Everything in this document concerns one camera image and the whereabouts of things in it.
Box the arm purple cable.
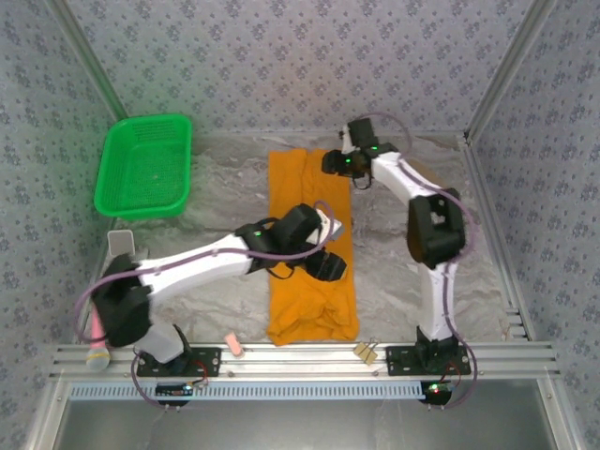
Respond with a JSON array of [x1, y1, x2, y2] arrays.
[[74, 200, 335, 412], [360, 112, 479, 412]]

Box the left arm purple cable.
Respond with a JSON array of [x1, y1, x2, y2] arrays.
[[74, 200, 335, 412]]

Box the grey metal shelf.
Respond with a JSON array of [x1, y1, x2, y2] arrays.
[[46, 379, 571, 450]]

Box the white slotted cable duct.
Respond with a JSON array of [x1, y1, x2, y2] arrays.
[[68, 380, 423, 400]]

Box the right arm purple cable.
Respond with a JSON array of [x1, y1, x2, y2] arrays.
[[360, 112, 479, 412]]

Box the pink toy microphone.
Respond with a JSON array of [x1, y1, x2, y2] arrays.
[[84, 304, 113, 373]]

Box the left black mount plate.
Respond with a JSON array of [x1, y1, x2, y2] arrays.
[[136, 345, 222, 378]]

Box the aluminium frame post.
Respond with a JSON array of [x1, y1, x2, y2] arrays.
[[466, 0, 562, 137]]

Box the white phone stand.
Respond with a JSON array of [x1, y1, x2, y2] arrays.
[[106, 229, 137, 257]]

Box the orange t-shirt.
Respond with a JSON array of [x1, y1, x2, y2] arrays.
[[265, 148, 361, 347]]

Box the gold binder clip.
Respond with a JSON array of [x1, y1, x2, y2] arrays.
[[352, 335, 382, 366]]

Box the black electronic device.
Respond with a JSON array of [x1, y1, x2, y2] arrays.
[[384, 345, 473, 376]]

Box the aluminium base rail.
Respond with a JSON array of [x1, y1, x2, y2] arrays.
[[49, 341, 562, 381]]

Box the green plastic basket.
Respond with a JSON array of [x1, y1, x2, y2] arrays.
[[93, 113, 193, 220]]

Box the aluminium side rail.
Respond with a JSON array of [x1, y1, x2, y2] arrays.
[[458, 133, 535, 342]]

